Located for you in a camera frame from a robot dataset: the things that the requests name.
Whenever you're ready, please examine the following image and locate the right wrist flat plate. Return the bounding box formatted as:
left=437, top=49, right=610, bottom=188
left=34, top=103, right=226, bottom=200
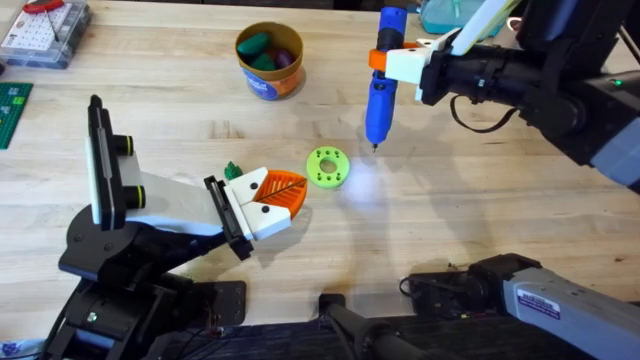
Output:
left=451, top=0, right=522, bottom=57

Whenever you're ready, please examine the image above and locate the round tub with toys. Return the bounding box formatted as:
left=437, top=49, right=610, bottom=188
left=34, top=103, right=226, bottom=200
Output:
left=234, top=21, right=305, bottom=102

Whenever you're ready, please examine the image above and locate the clear plastic parts box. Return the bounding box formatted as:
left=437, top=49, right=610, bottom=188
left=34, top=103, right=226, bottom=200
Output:
left=0, top=0, right=93, bottom=70

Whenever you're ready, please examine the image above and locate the left wrist flat plate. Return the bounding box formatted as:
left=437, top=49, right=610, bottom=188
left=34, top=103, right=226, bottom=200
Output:
left=85, top=93, right=127, bottom=232

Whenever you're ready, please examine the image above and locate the blue electric screwdriver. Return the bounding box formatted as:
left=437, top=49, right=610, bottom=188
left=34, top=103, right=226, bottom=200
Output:
left=364, top=5, right=409, bottom=153

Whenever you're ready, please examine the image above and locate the black knob with yellow ring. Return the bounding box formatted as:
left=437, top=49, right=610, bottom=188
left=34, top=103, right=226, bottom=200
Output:
left=122, top=184, right=147, bottom=210
left=113, top=134, right=135, bottom=157

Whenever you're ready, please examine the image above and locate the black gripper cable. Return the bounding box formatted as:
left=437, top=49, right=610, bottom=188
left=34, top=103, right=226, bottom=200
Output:
left=449, top=94, right=521, bottom=135

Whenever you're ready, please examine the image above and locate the green toy vegetable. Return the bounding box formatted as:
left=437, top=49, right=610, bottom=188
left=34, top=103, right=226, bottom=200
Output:
left=223, top=160, right=244, bottom=182

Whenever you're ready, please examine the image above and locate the teal bag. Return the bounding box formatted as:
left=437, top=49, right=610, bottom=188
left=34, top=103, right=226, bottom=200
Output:
left=418, top=0, right=507, bottom=37

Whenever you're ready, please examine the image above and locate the green disc with holes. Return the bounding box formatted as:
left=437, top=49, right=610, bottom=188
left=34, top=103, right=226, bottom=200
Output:
left=306, top=146, right=352, bottom=190

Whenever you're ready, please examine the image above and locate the green board with blocks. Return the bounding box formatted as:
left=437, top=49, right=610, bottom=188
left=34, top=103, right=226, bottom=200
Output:
left=0, top=82, right=34, bottom=151

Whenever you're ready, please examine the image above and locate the black rail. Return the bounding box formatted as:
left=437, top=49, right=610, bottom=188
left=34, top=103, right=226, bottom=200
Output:
left=149, top=313, right=640, bottom=360

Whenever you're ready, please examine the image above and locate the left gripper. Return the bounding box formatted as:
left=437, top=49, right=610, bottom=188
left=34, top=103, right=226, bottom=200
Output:
left=58, top=152, right=309, bottom=287

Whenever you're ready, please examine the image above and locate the red-handled tool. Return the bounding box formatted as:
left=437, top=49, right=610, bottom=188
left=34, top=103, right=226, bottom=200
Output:
left=22, top=0, right=66, bottom=15

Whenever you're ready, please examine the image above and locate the wrist flat plate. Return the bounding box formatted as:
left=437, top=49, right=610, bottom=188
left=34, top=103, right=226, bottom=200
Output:
left=451, top=0, right=522, bottom=57
left=85, top=93, right=127, bottom=232

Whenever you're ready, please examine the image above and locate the black round post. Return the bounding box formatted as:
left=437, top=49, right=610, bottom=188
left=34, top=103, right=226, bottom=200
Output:
left=318, top=293, right=451, bottom=360

